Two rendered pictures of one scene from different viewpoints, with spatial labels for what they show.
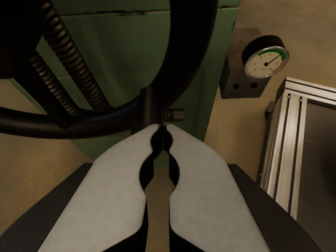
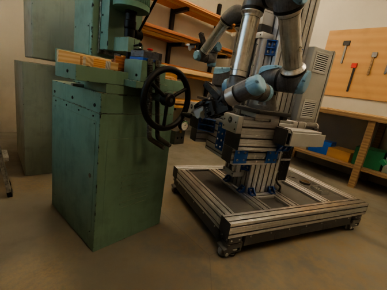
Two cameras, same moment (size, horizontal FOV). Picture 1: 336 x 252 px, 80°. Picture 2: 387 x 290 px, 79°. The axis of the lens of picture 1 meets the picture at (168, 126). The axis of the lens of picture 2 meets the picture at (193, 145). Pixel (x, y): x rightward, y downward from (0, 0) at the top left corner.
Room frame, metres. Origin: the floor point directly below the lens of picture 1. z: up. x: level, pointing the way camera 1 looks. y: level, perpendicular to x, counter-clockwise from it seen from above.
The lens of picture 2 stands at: (-0.63, 0.87, 0.89)
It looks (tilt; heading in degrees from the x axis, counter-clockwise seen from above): 14 degrees down; 307
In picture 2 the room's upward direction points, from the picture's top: 9 degrees clockwise
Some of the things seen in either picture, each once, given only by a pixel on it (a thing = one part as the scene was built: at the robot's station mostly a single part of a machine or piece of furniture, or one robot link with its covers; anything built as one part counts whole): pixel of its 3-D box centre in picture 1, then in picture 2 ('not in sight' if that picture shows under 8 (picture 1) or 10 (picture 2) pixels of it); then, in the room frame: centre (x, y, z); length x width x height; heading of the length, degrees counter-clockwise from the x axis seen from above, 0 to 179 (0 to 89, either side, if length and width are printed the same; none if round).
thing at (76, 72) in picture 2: not in sight; (133, 80); (0.36, 0.13, 0.87); 0.61 x 0.30 x 0.06; 87
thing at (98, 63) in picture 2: not in sight; (136, 70); (0.46, 0.03, 0.92); 0.60 x 0.02 x 0.04; 87
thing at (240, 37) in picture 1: (241, 64); (173, 135); (0.31, -0.16, 0.58); 0.12 x 0.08 x 0.08; 177
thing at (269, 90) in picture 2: not in sight; (257, 91); (-0.20, -0.08, 0.90); 0.11 x 0.11 x 0.08; 86
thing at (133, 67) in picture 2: not in sight; (144, 72); (0.27, 0.13, 0.91); 0.15 x 0.14 x 0.09; 87
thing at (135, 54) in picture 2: not in sight; (147, 56); (0.27, 0.12, 0.99); 0.13 x 0.11 x 0.06; 87
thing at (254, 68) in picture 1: (260, 60); (182, 126); (0.24, -0.16, 0.65); 0.06 x 0.04 x 0.08; 87
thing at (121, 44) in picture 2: not in sight; (126, 47); (0.49, 0.09, 1.03); 0.14 x 0.07 x 0.09; 177
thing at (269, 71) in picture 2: not in sight; (269, 78); (-0.11, -0.40, 0.98); 0.13 x 0.12 x 0.14; 176
